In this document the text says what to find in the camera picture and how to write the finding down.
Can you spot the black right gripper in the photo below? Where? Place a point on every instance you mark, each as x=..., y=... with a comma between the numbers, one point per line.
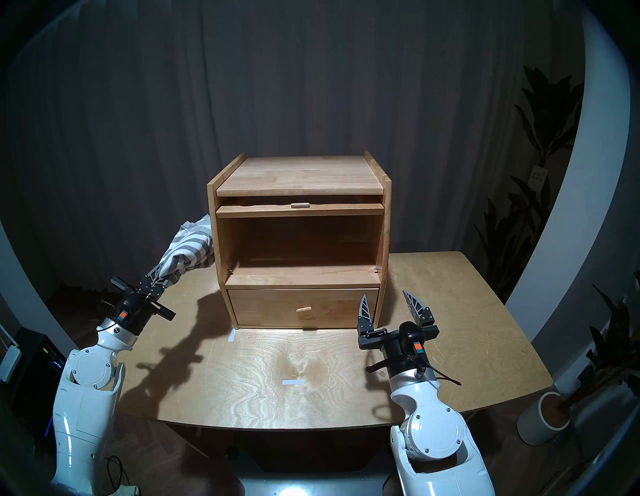
x=407, y=360

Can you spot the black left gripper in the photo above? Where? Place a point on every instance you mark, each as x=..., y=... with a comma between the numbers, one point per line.
x=135, y=315

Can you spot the grey white striped shirt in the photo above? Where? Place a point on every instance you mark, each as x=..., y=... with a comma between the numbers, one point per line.
x=190, y=245

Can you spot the wooden flap door with knob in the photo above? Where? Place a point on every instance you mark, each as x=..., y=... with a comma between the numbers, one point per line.
x=260, y=211

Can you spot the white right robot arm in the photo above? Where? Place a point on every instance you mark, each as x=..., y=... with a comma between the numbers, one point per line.
x=435, y=430

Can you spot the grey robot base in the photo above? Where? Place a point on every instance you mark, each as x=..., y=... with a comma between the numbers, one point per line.
x=310, y=487

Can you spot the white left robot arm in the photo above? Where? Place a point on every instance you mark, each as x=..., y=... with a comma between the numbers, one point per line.
x=92, y=370

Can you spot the wooden drawer with knob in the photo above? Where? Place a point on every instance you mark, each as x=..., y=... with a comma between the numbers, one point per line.
x=260, y=307

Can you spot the black computer tower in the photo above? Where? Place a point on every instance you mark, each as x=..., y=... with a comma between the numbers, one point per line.
x=40, y=380

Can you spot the grey curtain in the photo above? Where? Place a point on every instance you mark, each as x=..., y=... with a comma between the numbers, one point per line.
x=150, y=125

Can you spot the white box device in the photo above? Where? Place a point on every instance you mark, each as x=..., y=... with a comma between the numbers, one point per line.
x=9, y=362

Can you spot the wooden cabinet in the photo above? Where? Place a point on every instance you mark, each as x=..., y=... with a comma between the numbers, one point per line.
x=300, y=175

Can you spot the white round plant pot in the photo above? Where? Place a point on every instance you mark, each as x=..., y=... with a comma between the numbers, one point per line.
x=532, y=425

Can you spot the white paper plant label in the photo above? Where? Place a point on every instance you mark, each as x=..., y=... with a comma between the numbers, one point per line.
x=538, y=179

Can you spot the white power strip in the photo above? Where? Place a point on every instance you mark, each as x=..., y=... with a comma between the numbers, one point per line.
x=127, y=490

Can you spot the dark potted plant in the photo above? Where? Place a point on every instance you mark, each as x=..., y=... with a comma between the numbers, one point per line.
x=612, y=345

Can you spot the tall dark leafy plant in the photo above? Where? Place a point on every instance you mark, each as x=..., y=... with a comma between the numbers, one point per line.
x=545, y=115

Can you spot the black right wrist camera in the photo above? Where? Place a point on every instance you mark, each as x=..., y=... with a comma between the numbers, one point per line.
x=411, y=332

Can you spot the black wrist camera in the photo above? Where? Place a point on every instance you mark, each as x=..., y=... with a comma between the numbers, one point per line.
x=411, y=332
x=122, y=311

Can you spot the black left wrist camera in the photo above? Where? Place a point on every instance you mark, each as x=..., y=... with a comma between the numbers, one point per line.
x=122, y=311

